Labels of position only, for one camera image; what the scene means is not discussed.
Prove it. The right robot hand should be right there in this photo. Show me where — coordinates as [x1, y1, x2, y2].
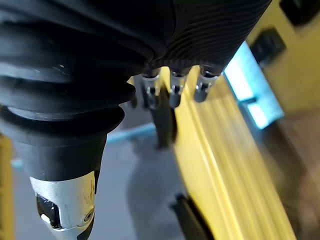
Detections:
[0, 0, 273, 240]

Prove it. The teal shelf crossbar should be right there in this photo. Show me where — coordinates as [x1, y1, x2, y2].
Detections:
[106, 124, 157, 145]

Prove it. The yellow shelf board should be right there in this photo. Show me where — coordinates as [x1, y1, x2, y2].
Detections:
[246, 0, 320, 118]
[159, 66, 297, 240]

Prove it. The small black block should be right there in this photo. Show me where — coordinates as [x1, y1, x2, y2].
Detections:
[249, 28, 287, 65]
[279, 0, 320, 26]

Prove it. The teal shelf post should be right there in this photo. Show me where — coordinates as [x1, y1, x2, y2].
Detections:
[223, 41, 285, 130]

